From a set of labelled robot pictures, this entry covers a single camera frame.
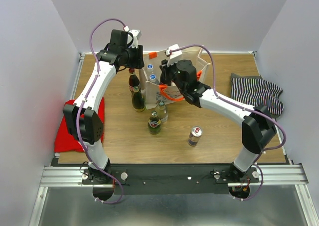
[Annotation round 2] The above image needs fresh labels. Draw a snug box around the clear glass soda bottle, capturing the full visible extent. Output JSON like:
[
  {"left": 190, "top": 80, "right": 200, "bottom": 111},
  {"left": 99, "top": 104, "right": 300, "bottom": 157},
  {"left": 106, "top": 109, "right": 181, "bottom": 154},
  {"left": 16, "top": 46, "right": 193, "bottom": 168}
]
[{"left": 155, "top": 101, "right": 168, "bottom": 123}]

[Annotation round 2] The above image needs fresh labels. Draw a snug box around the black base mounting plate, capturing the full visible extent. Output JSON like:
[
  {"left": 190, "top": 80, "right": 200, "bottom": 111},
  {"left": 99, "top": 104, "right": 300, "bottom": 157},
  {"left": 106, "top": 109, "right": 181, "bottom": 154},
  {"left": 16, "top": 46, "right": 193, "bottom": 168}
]
[{"left": 80, "top": 164, "right": 260, "bottom": 199}]

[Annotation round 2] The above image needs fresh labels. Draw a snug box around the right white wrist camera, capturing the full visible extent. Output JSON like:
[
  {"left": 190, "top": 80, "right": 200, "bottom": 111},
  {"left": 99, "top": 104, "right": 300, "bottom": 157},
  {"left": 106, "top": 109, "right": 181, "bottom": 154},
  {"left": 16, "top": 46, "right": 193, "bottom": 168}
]
[{"left": 165, "top": 44, "right": 182, "bottom": 66}]

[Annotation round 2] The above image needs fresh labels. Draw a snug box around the rear green glass bottle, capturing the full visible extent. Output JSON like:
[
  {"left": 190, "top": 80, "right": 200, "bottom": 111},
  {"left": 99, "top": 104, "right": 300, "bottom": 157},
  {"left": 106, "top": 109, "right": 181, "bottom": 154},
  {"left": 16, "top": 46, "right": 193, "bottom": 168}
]
[{"left": 132, "top": 86, "right": 145, "bottom": 112}]

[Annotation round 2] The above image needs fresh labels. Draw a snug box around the front green beer bottle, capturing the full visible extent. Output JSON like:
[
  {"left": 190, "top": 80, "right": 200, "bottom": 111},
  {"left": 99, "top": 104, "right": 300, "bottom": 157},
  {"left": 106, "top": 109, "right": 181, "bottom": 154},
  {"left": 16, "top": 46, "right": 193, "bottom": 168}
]
[{"left": 148, "top": 111, "right": 161, "bottom": 135}]

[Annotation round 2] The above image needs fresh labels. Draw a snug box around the cola glass bottle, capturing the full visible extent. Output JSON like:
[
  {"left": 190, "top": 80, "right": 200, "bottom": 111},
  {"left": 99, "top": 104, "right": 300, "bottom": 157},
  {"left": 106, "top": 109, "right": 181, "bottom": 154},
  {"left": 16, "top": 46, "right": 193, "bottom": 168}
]
[
  {"left": 160, "top": 79, "right": 167, "bottom": 86},
  {"left": 129, "top": 68, "right": 141, "bottom": 95}
]

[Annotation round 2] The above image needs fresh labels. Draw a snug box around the red bull energy can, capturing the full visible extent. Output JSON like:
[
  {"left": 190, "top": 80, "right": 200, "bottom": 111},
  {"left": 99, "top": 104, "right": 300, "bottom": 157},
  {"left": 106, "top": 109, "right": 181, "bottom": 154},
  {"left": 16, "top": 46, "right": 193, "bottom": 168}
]
[{"left": 187, "top": 126, "right": 203, "bottom": 146}]

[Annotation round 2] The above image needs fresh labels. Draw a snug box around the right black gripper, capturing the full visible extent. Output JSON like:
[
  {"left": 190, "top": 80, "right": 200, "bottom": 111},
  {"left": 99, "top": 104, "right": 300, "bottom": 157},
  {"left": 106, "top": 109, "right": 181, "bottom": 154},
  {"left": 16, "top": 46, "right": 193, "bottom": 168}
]
[{"left": 159, "top": 57, "right": 185, "bottom": 93}]

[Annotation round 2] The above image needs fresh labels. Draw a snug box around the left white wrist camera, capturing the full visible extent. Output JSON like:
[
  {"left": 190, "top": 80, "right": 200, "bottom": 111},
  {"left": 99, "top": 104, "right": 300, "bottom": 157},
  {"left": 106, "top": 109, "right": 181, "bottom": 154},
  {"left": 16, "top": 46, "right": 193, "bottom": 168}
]
[{"left": 123, "top": 26, "right": 142, "bottom": 48}]

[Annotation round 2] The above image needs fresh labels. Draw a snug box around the clear plastic water bottle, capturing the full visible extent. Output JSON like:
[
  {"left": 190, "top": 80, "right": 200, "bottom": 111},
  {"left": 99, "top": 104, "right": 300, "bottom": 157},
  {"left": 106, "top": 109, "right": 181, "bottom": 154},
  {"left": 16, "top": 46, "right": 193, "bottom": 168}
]
[{"left": 147, "top": 64, "right": 154, "bottom": 76}]

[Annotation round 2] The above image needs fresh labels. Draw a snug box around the blue label water bottle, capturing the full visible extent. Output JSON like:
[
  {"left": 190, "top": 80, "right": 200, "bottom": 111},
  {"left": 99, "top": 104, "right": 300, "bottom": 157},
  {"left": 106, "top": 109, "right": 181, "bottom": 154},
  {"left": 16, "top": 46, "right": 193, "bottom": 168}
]
[{"left": 149, "top": 74, "right": 160, "bottom": 85}]

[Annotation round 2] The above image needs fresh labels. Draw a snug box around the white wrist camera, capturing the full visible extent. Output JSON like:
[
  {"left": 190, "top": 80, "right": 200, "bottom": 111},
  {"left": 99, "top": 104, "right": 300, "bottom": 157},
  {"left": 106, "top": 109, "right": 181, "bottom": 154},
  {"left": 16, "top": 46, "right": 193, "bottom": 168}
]
[
  {"left": 123, "top": 26, "right": 142, "bottom": 48},
  {"left": 165, "top": 44, "right": 182, "bottom": 66}
]

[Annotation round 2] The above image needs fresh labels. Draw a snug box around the beige canvas tote bag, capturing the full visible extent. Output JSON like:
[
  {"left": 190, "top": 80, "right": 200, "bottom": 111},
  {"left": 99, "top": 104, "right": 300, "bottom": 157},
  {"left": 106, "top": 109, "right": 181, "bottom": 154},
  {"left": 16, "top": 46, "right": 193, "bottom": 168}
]
[{"left": 139, "top": 47, "right": 210, "bottom": 109}]

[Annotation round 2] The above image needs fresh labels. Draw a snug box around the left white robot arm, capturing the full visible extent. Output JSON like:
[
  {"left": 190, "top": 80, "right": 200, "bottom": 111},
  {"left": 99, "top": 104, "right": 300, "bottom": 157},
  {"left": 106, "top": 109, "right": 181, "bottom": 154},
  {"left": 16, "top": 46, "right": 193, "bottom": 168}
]
[{"left": 63, "top": 27, "right": 144, "bottom": 184}]

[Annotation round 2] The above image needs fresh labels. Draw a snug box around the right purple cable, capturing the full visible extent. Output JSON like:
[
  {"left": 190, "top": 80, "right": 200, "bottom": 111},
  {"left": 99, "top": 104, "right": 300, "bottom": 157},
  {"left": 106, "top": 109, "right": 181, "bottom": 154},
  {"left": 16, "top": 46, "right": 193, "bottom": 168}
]
[{"left": 165, "top": 44, "right": 287, "bottom": 202}]

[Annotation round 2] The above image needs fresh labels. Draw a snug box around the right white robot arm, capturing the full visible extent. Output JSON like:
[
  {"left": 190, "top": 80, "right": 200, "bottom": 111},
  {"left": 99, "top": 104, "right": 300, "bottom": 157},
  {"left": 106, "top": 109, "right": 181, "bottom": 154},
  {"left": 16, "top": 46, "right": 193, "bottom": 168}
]
[{"left": 159, "top": 60, "right": 277, "bottom": 182}]

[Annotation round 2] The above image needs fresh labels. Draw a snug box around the striped folded cloth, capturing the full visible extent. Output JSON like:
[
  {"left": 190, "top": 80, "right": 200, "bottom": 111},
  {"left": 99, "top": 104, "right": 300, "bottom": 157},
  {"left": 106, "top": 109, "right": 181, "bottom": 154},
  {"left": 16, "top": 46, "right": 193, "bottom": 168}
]
[{"left": 230, "top": 73, "right": 284, "bottom": 118}]

